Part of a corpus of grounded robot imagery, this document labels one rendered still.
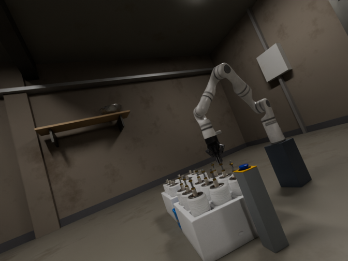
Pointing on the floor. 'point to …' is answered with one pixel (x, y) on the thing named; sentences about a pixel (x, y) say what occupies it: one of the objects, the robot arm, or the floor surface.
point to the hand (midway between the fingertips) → (219, 159)
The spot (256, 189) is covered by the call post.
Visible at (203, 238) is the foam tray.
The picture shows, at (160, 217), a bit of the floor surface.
